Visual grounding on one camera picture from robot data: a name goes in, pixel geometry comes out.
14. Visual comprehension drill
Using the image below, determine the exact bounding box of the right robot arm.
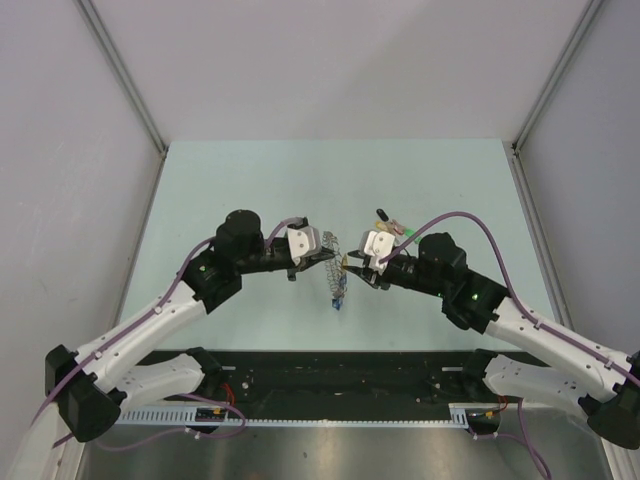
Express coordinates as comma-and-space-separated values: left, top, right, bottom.
348, 231, 639, 450

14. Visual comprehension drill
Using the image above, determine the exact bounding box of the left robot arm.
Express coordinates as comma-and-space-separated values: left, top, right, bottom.
43, 210, 336, 443

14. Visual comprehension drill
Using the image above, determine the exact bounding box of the black tag key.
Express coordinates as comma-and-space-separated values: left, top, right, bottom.
376, 209, 390, 222

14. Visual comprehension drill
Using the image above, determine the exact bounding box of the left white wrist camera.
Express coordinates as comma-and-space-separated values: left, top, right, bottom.
286, 217, 322, 266

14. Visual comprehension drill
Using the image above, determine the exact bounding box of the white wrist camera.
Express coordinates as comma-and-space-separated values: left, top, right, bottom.
286, 217, 322, 266
359, 230, 396, 274

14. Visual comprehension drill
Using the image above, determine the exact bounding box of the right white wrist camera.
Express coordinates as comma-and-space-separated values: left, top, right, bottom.
359, 230, 396, 274

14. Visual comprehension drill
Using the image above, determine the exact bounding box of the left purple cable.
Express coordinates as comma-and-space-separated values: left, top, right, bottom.
29, 217, 249, 451

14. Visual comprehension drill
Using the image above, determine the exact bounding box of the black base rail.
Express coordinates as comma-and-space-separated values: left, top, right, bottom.
134, 347, 521, 421

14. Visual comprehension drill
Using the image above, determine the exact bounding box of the slotted cable duct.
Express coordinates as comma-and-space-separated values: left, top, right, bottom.
116, 404, 469, 429

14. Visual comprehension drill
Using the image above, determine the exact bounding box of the left aluminium frame post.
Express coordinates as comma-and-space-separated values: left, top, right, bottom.
74, 0, 169, 154

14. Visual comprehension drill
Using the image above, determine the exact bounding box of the aluminium frame post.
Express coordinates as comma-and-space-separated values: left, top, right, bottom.
512, 0, 609, 151
74, 0, 169, 154

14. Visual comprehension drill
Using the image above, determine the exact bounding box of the right aluminium frame post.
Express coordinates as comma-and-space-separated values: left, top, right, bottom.
512, 0, 609, 151

